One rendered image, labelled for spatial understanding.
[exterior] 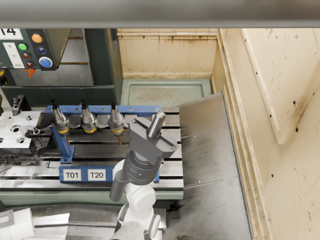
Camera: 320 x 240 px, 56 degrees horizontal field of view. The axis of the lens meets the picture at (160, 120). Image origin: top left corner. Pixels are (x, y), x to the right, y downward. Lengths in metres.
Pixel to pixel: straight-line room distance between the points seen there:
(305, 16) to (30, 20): 0.19
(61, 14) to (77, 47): 1.46
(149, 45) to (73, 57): 0.59
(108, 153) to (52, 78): 0.61
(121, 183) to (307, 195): 0.49
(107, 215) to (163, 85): 1.12
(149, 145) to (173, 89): 1.60
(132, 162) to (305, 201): 0.47
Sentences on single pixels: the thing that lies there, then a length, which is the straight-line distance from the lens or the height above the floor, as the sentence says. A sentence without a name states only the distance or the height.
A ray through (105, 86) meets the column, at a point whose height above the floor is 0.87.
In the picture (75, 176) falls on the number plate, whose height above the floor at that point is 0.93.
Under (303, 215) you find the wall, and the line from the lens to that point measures 0.93.
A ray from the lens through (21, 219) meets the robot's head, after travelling 0.80.
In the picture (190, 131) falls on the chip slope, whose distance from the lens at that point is 1.76.
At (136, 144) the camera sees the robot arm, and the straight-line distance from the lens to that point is 0.69.
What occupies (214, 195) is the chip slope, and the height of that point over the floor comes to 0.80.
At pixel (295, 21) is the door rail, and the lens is 0.24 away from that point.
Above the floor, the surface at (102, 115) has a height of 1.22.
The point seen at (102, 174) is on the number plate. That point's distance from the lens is 1.40.
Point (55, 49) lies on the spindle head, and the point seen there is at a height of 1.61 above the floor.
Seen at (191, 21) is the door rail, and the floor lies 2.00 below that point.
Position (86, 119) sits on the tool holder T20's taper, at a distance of 1.20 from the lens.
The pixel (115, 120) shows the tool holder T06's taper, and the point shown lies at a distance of 1.18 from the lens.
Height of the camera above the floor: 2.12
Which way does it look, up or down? 49 degrees down
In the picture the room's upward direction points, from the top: straight up
